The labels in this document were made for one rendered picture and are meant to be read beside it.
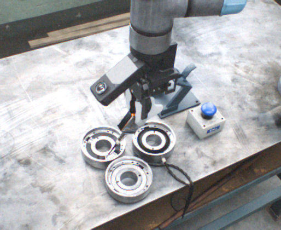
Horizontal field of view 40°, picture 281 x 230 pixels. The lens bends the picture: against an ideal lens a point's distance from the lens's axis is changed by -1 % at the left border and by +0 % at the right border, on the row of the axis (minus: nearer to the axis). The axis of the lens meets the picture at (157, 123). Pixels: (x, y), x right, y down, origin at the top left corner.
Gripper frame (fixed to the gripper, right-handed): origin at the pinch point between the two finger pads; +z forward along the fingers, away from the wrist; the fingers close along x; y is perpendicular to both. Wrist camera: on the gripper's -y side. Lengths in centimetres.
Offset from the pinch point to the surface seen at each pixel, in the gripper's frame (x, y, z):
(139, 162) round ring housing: -4.9, -0.6, 10.1
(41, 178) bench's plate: 3.0, -21.7, 13.0
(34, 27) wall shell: 160, 19, 90
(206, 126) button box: -3.8, 19.0, 8.7
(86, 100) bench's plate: 20.9, -2.6, 13.1
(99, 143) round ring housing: 5.2, -6.0, 11.7
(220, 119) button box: -3.4, 23.5, 8.7
